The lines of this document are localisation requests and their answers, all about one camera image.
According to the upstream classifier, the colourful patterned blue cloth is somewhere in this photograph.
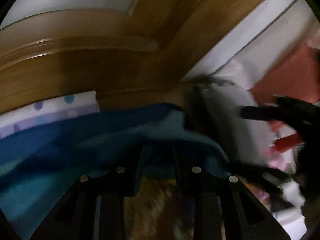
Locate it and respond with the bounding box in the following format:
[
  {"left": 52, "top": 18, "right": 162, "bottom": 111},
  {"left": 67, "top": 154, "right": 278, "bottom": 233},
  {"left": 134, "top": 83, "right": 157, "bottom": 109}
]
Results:
[{"left": 0, "top": 102, "right": 232, "bottom": 240}]

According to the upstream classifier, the pink cloth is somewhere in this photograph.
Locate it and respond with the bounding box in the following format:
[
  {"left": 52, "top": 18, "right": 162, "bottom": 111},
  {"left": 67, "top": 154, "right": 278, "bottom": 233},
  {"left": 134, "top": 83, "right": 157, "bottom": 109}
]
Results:
[{"left": 266, "top": 150, "right": 288, "bottom": 170}]

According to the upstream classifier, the light grey garment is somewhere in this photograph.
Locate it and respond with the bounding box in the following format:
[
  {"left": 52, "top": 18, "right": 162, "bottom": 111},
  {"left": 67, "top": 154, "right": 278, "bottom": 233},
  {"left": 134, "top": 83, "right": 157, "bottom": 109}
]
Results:
[{"left": 184, "top": 75, "right": 278, "bottom": 172}]

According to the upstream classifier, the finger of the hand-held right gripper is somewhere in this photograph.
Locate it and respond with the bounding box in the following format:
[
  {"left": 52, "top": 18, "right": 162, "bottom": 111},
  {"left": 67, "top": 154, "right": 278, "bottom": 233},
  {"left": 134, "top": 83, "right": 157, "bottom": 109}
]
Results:
[{"left": 240, "top": 104, "right": 278, "bottom": 120}]

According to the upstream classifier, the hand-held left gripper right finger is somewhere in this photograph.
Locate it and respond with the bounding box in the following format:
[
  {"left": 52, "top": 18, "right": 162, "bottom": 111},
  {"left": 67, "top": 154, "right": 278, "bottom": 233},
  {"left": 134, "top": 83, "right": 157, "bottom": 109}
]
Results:
[{"left": 172, "top": 144, "right": 292, "bottom": 240}]

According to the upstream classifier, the red and cream curtain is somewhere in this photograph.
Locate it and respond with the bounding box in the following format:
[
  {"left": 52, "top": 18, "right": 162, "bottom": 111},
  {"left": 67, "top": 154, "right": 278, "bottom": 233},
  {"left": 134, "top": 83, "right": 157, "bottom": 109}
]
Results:
[{"left": 250, "top": 37, "right": 320, "bottom": 105}]

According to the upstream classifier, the lilac dotted mat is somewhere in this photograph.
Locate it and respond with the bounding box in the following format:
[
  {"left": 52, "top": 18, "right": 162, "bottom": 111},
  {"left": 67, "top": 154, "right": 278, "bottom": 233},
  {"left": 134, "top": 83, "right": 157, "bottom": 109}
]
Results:
[{"left": 0, "top": 90, "right": 102, "bottom": 140}]

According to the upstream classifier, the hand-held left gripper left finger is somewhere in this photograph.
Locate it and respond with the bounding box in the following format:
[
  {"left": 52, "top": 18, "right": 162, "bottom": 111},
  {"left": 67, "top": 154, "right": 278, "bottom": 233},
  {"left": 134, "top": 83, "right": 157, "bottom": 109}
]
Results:
[{"left": 30, "top": 144, "right": 145, "bottom": 240}]

